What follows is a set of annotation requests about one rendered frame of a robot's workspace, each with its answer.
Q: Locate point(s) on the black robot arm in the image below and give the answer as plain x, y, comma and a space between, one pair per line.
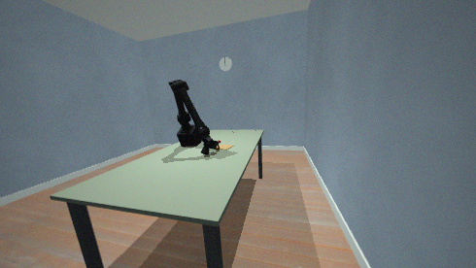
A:
180, 88

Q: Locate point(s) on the tan mat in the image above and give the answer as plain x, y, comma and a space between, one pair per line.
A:
225, 147

